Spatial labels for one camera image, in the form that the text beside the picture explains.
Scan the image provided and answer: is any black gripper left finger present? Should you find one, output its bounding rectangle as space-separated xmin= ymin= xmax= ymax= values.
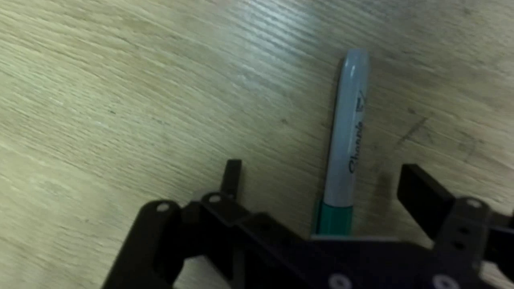
xmin=101 ymin=158 xmax=270 ymax=289

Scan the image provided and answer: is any green capped grey marker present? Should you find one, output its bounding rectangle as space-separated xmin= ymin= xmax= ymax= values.
xmin=310 ymin=47 xmax=373 ymax=238

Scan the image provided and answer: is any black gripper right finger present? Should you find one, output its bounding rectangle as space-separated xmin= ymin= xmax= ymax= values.
xmin=397 ymin=163 xmax=514 ymax=283

